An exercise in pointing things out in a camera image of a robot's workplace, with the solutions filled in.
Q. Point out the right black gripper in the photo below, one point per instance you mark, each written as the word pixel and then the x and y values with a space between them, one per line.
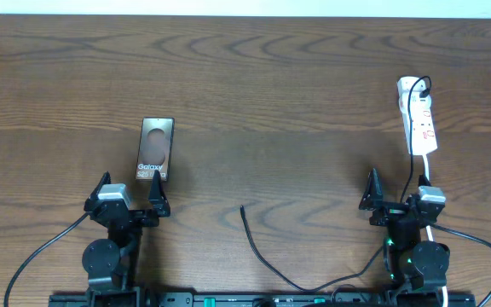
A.
pixel 372 200

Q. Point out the white power strip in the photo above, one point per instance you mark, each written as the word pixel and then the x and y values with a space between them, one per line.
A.
pixel 414 104

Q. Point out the Galaxy S25 Ultra smartphone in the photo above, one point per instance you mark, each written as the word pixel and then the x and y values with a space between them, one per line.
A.
pixel 155 148

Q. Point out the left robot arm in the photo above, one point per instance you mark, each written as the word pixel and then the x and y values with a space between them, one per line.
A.
pixel 111 263

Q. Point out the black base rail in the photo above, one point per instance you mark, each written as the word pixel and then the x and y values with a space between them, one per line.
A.
pixel 346 298

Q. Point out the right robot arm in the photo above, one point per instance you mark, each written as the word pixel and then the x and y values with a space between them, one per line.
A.
pixel 418 267

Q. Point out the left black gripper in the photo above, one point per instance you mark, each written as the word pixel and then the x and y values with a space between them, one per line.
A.
pixel 158 208

